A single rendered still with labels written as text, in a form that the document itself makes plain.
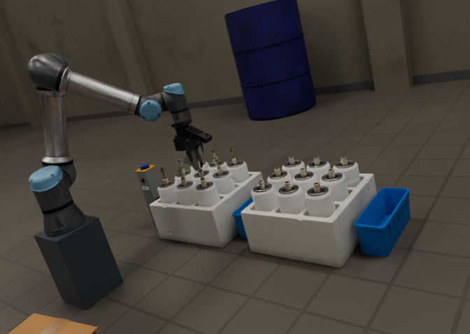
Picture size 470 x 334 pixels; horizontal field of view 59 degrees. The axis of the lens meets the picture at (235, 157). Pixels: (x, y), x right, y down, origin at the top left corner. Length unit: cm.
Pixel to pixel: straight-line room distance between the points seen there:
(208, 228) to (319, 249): 51
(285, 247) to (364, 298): 36
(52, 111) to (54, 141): 12
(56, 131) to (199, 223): 68
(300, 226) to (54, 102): 102
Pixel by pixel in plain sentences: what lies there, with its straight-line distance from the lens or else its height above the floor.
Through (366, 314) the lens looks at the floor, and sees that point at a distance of 132.
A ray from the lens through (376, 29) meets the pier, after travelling 383.
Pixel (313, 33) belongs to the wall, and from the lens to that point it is 420.
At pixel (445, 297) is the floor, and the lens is 137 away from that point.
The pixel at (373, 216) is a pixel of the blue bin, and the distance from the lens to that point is 165.
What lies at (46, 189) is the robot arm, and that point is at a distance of 163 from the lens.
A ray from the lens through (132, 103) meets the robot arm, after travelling 153.
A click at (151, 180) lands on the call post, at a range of 206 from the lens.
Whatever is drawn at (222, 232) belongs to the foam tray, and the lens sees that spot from 176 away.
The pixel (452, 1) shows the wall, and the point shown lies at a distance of 380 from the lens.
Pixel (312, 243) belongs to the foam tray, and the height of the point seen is 9.
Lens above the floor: 85
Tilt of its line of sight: 17 degrees down
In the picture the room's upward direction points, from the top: 15 degrees counter-clockwise
